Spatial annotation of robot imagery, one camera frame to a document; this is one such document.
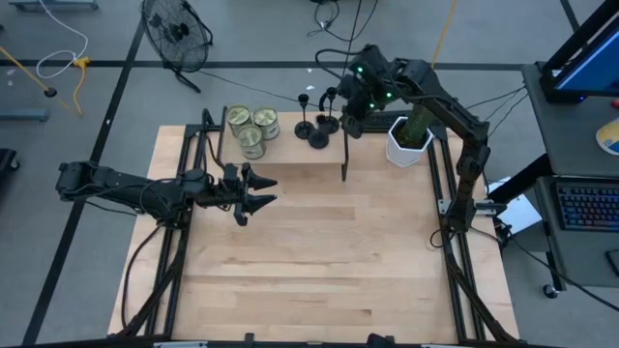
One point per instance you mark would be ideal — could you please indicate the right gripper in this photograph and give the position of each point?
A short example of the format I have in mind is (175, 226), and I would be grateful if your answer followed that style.
(358, 94)

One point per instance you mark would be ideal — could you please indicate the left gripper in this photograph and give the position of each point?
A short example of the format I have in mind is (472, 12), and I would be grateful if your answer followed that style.
(217, 186)

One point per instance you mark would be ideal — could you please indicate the tall black candlestick holder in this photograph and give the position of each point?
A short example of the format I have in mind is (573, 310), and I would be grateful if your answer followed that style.
(330, 126)
(304, 130)

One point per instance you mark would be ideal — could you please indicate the short black candlestick holder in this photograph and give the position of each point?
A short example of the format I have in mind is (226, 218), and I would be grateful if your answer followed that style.
(318, 140)

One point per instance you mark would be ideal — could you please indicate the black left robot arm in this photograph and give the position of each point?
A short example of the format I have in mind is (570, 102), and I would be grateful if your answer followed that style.
(121, 188)

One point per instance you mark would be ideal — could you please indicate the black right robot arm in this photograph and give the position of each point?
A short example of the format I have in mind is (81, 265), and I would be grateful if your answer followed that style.
(464, 125)

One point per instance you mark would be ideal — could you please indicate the white hexagonal planter pot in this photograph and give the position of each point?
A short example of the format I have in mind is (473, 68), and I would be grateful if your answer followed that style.
(401, 157)

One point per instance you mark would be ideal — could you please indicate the green cactus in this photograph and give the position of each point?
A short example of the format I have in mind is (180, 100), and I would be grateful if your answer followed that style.
(416, 128)

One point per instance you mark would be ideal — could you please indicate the black floor fan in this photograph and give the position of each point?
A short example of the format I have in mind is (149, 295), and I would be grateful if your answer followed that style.
(176, 34)

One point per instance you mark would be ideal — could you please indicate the black cart leg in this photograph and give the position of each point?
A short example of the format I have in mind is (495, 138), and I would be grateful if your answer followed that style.
(522, 180)

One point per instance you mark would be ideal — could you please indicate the white paper sheet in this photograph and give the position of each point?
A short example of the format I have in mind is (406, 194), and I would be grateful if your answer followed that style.
(522, 217)

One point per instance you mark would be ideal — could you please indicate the grey desk cart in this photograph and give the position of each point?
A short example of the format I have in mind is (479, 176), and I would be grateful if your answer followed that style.
(570, 140)

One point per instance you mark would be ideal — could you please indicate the yellow pole with black foot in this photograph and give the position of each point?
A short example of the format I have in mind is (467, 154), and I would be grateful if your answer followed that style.
(50, 92)

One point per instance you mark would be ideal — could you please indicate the grey metal floor bar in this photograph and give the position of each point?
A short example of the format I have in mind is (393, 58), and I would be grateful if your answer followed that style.
(24, 115)
(53, 5)

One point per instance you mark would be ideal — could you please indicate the backlit black keyboard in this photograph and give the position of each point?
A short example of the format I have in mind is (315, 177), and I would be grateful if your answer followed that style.
(587, 208)

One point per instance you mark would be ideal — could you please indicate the monitor with blue screen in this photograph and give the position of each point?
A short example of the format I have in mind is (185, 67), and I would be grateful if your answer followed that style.
(595, 67)

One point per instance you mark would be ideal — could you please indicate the black caster wheel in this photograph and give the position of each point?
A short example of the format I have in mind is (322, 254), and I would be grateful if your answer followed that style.
(550, 291)

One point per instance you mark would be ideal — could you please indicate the white yellow blue pad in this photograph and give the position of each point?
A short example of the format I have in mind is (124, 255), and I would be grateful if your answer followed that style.
(610, 137)

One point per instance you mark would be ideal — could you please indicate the small black bracket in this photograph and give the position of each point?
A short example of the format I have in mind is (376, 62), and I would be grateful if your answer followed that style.
(249, 338)

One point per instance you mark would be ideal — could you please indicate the black aluminium table frame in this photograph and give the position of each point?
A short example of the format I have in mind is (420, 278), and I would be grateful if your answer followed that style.
(290, 344)

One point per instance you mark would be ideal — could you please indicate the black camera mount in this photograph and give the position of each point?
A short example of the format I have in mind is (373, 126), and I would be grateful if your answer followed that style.
(379, 340)

